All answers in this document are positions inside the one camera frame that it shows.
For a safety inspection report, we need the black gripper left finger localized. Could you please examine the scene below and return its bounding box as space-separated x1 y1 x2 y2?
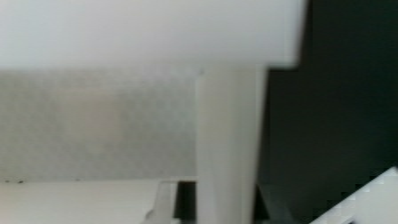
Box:
144 180 197 224

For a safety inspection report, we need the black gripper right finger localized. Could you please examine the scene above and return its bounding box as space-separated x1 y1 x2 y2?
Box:
254 184 277 224

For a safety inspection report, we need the white drawer housing box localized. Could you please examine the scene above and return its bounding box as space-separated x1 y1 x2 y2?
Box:
0 0 309 224

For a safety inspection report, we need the white L-shaped frame wall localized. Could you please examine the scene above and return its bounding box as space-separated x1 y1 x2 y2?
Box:
309 167 398 224

